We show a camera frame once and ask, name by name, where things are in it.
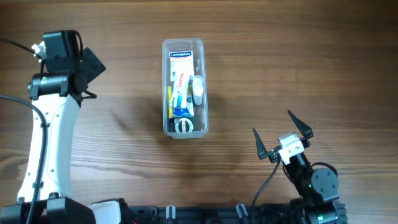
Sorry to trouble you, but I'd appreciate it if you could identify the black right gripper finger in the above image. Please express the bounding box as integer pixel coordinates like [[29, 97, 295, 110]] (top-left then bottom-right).
[[287, 110, 313, 139], [252, 128, 270, 160]]

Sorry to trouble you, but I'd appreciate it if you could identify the green square packet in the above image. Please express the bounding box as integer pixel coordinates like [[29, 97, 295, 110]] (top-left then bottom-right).
[[174, 117, 194, 133]]

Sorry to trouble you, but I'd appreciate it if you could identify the white Hansaplast box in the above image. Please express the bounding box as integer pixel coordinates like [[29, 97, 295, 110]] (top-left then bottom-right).
[[169, 50, 195, 83]]

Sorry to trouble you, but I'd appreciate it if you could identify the white Panadol box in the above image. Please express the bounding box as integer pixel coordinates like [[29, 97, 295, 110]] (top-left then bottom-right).
[[170, 71, 190, 109]]

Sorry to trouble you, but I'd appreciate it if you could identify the blue VapoDrops box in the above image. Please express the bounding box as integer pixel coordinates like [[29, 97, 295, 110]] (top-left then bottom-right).
[[169, 85, 194, 119]]

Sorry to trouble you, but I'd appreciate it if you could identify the small white bottle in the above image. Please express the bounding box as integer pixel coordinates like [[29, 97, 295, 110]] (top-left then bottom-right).
[[192, 75, 204, 106]]

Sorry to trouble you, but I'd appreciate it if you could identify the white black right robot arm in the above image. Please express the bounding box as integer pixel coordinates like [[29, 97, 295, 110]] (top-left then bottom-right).
[[249, 110, 347, 223]]

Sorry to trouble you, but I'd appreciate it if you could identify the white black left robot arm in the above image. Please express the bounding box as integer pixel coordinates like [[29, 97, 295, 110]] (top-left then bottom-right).
[[1, 30, 134, 223]]

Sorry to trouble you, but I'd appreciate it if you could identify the clear plastic container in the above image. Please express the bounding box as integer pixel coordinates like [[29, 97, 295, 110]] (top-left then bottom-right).
[[162, 38, 209, 139]]

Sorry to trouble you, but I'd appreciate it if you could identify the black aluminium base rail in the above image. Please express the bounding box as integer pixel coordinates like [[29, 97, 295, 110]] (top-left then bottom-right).
[[124, 202, 348, 224]]

